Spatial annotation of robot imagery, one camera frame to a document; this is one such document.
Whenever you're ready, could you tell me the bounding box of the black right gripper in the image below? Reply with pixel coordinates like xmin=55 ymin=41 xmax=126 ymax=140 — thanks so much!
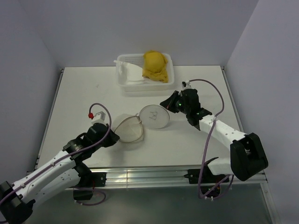
xmin=160 ymin=91 xmax=190 ymax=115

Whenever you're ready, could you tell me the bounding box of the yellow bra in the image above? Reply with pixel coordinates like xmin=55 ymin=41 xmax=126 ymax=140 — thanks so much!
xmin=142 ymin=50 xmax=169 ymax=83

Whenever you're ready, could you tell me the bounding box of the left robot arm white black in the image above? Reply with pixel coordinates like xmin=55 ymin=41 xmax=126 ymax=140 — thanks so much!
xmin=0 ymin=123 xmax=120 ymax=224

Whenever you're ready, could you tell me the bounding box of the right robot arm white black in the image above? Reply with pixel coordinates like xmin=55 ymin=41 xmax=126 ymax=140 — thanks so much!
xmin=160 ymin=89 xmax=269 ymax=182

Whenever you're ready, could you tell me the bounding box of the white bra in basket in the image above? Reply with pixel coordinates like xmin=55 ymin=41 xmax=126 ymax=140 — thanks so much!
xmin=114 ymin=60 xmax=149 ymax=85

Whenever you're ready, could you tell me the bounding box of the white perforated plastic basket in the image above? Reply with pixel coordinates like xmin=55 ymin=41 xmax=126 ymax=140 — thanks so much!
xmin=114 ymin=50 xmax=175 ymax=91

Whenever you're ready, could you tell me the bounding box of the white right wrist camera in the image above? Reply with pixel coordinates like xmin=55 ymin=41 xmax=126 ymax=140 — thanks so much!
xmin=182 ymin=80 xmax=192 ymax=91

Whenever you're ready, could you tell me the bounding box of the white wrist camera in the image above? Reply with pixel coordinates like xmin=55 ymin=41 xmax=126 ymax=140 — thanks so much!
xmin=88 ymin=111 xmax=106 ymax=125
xmin=182 ymin=80 xmax=192 ymax=91

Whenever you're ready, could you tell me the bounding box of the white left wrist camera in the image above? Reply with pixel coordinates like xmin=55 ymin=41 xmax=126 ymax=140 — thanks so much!
xmin=88 ymin=111 xmax=106 ymax=125

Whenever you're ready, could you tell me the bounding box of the aluminium mounting rail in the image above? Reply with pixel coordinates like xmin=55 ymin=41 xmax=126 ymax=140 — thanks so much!
xmin=23 ymin=163 xmax=268 ymax=189

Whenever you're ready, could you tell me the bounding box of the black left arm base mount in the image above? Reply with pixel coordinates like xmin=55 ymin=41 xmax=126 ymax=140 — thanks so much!
xmin=73 ymin=172 xmax=107 ymax=202

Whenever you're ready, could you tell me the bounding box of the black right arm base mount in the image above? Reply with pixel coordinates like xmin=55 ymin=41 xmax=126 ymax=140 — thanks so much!
xmin=184 ymin=166 xmax=226 ymax=197

